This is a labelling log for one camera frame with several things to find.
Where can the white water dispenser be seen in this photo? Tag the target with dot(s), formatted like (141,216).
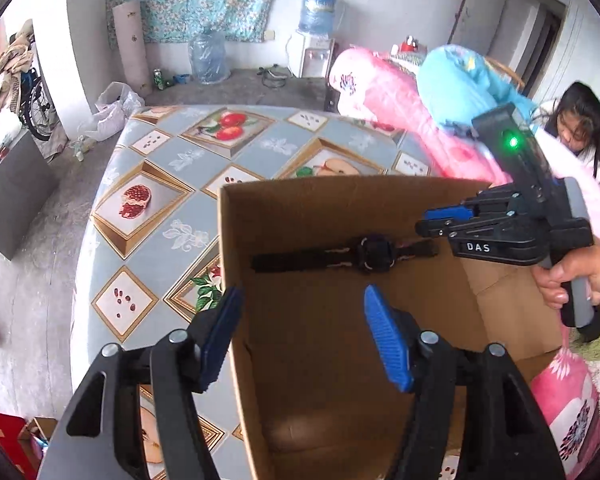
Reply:
(309,56)

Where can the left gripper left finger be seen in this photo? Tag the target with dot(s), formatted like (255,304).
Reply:
(99,435)

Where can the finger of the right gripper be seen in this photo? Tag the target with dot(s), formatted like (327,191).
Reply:
(452,212)
(440,229)

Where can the dark-haired child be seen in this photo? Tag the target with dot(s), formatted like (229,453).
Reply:
(575,121)

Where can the pink floral blanket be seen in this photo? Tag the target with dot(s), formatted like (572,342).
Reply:
(371,89)

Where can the red box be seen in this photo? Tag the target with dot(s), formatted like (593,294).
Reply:
(15,441)

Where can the green can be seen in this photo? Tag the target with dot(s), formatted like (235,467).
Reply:
(158,79)

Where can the fruit pattern tablecloth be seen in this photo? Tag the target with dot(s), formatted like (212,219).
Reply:
(149,260)

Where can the grey cabinet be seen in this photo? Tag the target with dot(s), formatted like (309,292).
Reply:
(26,182)

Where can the pile of clothes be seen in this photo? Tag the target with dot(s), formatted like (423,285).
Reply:
(15,60)

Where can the small cardboard box on floor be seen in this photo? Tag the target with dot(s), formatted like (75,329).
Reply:
(34,438)

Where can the blue quilt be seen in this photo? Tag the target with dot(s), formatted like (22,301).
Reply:
(456,85)

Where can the right hand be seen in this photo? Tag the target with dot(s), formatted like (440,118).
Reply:
(580,263)

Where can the empty clear water jug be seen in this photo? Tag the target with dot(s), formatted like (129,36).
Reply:
(207,56)

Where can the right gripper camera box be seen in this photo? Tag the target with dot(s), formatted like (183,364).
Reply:
(514,147)

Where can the blue water bottle on dispenser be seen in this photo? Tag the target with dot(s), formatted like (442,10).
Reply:
(317,17)

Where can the bicycle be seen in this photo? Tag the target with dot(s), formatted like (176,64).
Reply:
(37,111)

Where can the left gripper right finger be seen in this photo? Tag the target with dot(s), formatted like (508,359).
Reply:
(505,434)

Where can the black wrist watch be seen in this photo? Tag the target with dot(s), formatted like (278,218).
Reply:
(372,253)

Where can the white plastic bag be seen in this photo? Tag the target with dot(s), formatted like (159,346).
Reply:
(115,106)

